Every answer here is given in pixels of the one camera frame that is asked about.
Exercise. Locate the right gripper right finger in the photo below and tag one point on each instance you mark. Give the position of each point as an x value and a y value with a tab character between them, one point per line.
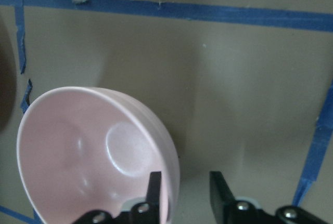
228	209

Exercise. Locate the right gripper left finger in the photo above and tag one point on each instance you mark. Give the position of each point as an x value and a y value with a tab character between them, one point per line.
146	211

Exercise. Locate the pink bowl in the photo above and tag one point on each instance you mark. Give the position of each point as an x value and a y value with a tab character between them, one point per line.
86	148

